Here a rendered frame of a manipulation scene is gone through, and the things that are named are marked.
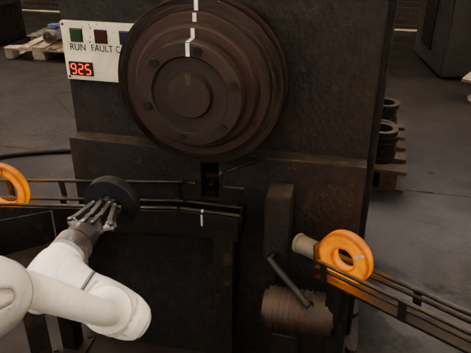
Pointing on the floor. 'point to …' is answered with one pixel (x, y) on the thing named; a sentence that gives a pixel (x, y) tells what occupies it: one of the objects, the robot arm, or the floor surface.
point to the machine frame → (360, 78)
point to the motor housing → (294, 317)
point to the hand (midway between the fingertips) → (111, 197)
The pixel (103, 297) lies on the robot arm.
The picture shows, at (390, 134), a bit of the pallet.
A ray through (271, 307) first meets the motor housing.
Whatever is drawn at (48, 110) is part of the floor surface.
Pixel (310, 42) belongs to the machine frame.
